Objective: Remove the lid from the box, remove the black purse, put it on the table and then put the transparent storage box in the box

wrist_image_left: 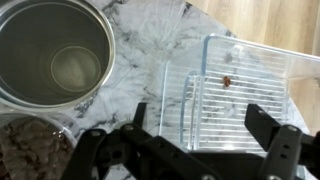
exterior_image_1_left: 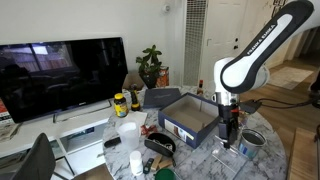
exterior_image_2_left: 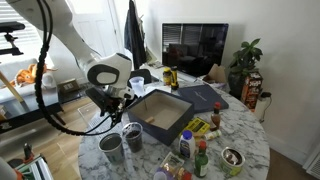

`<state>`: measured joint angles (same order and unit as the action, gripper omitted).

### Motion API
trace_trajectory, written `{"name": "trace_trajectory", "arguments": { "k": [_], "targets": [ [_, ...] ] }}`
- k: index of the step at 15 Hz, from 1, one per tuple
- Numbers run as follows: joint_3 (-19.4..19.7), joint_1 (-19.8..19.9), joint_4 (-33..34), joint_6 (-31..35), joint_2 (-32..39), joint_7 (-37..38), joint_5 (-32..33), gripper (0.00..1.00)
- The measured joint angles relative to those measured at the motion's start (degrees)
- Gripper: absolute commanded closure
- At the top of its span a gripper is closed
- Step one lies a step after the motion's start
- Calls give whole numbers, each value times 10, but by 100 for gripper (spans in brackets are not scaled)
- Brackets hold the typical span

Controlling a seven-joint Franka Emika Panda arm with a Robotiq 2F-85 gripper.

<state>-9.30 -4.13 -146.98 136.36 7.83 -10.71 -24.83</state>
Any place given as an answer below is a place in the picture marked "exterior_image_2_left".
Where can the translucent plastic cup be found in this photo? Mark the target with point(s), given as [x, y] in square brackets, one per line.
[136, 86]

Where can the flat screen television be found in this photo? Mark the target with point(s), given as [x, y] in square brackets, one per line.
[196, 50]

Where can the wooden pole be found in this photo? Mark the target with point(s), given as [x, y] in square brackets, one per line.
[11, 87]

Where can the orange Jenga box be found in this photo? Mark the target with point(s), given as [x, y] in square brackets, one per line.
[251, 90]

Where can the dark patterned rug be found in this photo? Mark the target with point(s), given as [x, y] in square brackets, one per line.
[71, 97]

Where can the small tan block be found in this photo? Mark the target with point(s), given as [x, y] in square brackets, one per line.
[150, 119]

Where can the white window blinds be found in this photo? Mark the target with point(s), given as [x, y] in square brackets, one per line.
[6, 16]

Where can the open brown cardboard box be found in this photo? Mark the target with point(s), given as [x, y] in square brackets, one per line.
[216, 75]

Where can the small white bottle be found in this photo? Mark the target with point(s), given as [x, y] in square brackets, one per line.
[212, 135]

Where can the wall heater grille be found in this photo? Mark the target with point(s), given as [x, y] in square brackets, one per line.
[313, 166]

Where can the orange red snack packet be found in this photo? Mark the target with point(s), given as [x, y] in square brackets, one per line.
[183, 174]

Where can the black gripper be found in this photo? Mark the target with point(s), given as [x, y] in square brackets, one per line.
[103, 100]

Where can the potted green plant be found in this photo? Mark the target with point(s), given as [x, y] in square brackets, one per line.
[245, 63]

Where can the yellow lid vitamin bottle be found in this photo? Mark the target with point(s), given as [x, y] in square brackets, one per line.
[167, 77]

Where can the orange stuffed toy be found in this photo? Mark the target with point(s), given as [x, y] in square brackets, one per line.
[28, 75]

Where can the clear cup of coffee beans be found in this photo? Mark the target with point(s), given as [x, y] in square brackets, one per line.
[133, 140]

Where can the small white appliance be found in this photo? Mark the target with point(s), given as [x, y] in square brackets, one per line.
[262, 108]

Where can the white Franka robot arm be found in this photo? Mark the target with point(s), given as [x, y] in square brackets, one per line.
[110, 71]

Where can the black yellow bottle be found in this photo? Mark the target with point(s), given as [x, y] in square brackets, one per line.
[174, 78]

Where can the grey couch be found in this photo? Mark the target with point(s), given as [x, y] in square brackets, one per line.
[20, 93]

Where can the dark hanging coat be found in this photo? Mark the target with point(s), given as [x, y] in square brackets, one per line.
[135, 33]

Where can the black low table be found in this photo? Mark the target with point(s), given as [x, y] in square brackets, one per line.
[20, 115]

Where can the round pale plastic container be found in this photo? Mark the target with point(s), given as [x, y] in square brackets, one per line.
[161, 174]

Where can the dark blue cardboard box base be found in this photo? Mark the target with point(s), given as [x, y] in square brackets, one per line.
[166, 133]

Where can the white bottle blue cap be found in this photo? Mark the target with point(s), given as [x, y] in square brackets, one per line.
[186, 146]

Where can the yellow packet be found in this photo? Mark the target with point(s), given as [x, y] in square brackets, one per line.
[198, 126]

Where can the red cap hot sauce bottle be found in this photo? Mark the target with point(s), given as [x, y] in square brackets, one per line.
[215, 118]

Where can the brown box with outlet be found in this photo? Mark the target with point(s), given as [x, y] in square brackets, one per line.
[68, 86]

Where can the red black clamp tool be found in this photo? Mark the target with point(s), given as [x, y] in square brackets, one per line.
[33, 166]

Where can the green glass bottle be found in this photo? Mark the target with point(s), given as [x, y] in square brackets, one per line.
[201, 163]

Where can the metal can blue label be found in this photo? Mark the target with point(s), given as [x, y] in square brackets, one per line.
[111, 150]

